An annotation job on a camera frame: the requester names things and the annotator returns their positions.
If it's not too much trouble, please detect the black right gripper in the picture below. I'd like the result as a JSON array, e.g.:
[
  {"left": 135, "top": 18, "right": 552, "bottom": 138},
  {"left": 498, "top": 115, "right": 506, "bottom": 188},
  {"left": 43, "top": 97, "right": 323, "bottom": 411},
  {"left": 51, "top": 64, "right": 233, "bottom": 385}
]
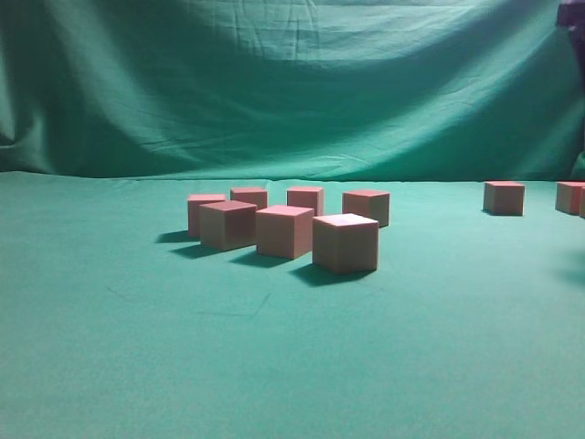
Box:
[{"left": 556, "top": 0, "right": 585, "bottom": 31}]

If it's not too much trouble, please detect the pink cube column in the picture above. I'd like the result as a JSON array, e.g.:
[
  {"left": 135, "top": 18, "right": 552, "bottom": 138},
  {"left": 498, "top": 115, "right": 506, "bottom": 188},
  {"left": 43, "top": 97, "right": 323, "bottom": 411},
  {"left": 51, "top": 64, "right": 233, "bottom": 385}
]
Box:
[
  {"left": 187, "top": 194, "right": 227, "bottom": 238},
  {"left": 287, "top": 187, "right": 324, "bottom": 216},
  {"left": 555, "top": 181, "right": 584, "bottom": 215},
  {"left": 312, "top": 213, "right": 379, "bottom": 274},
  {"left": 342, "top": 189, "right": 391, "bottom": 228},
  {"left": 483, "top": 181, "right": 526, "bottom": 216},
  {"left": 230, "top": 187, "right": 269, "bottom": 209},
  {"left": 255, "top": 205, "right": 314, "bottom": 260},
  {"left": 199, "top": 200, "right": 257, "bottom": 251}
]

